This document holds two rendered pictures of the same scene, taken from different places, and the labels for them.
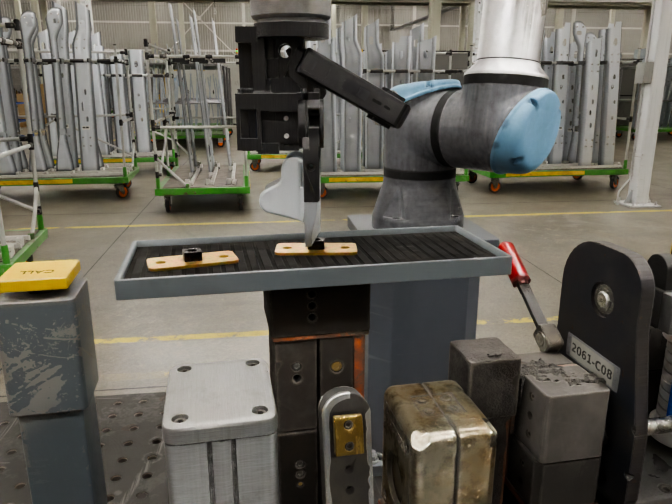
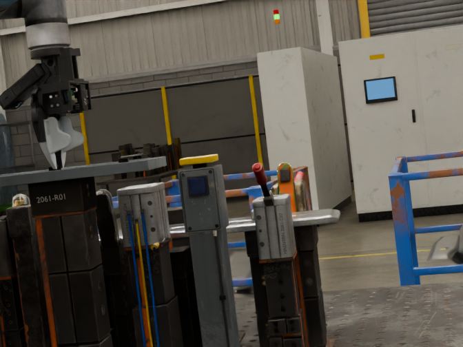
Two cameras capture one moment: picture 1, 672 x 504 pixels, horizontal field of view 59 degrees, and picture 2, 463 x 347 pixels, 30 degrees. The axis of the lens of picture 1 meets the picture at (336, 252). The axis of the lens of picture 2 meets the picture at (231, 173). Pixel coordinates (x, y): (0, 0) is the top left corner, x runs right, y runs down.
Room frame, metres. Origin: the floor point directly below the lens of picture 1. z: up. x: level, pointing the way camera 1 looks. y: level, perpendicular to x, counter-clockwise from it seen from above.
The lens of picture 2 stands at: (1.95, 0.88, 1.20)
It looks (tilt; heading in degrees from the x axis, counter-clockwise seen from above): 3 degrees down; 201
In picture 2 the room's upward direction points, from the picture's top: 7 degrees counter-clockwise
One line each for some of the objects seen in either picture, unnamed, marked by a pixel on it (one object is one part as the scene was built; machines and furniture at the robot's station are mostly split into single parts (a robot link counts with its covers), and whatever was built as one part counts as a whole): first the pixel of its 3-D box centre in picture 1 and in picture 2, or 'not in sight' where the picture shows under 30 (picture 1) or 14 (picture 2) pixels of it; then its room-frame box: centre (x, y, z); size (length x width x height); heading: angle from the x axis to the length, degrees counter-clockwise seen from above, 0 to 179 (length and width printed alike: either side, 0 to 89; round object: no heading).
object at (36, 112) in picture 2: not in sight; (42, 118); (0.62, 0.02, 1.26); 0.05 x 0.02 x 0.09; 1
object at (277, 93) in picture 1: (284, 91); (58, 82); (0.60, 0.05, 1.32); 0.09 x 0.08 x 0.12; 91
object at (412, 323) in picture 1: (413, 337); not in sight; (0.97, -0.14, 0.90); 0.21 x 0.21 x 0.40; 7
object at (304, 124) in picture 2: not in sight; (306, 117); (-8.45, -2.06, 1.22); 2.40 x 0.54 x 2.45; 4
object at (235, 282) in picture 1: (314, 256); (60, 173); (0.59, 0.02, 1.16); 0.37 x 0.14 x 0.02; 102
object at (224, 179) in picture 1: (204, 123); not in sight; (7.20, 1.55, 0.88); 1.91 x 1.00 x 1.76; 8
